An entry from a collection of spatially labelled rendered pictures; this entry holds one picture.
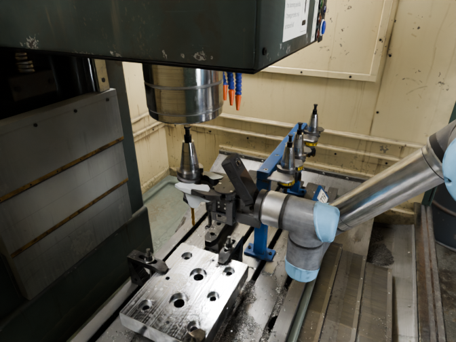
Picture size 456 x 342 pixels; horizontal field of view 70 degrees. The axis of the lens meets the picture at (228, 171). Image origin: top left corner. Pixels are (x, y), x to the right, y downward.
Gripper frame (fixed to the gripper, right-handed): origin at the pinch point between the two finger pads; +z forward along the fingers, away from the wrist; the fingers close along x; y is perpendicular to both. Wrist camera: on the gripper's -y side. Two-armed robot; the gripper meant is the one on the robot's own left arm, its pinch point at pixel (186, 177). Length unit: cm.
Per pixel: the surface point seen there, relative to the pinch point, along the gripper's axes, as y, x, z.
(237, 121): 23, 101, 31
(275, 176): 8.3, 24.8, -14.8
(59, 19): -34.5, -12.6, 16.3
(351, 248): 59, 67, -40
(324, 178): 45, 98, -20
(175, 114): -18.6, -7.7, -3.5
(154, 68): -26.8, -8.0, 0.1
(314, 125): 5, 62, -17
